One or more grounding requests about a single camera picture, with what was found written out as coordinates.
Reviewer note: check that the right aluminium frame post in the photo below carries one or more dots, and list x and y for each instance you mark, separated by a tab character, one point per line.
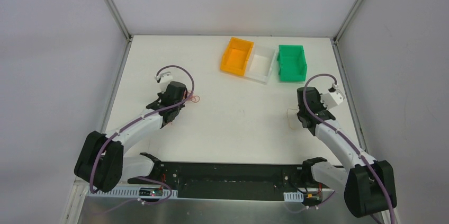
347	20

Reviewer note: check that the orange plastic bin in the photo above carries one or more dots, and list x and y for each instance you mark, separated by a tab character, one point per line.
236	56

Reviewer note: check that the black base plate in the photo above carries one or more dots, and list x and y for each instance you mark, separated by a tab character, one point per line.
261	182

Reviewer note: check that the green plastic bin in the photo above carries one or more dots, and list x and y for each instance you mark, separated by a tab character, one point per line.
292	63

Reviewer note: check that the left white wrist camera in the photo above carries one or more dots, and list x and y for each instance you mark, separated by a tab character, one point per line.
163	80

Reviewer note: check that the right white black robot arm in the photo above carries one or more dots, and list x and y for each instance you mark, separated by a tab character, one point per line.
367	184

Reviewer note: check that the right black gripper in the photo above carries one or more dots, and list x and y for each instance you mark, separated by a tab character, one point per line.
308	117

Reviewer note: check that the aluminium frame post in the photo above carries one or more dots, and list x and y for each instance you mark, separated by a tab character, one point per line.
347	20
118	19

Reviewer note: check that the white cable duct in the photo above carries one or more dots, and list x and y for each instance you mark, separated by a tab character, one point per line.
143	192
293	197

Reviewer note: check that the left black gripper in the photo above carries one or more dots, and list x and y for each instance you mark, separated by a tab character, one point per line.
163	101

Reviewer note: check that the white plastic bin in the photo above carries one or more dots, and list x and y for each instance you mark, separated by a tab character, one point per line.
260	64

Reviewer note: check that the right white cable duct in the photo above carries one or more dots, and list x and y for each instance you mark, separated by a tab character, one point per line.
293	197

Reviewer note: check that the left white cable duct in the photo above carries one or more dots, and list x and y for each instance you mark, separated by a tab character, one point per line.
143	192

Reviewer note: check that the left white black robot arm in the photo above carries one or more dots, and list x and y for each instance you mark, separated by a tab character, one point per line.
101	161

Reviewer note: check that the left aluminium frame post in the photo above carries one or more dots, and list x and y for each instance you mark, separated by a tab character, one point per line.
118	19

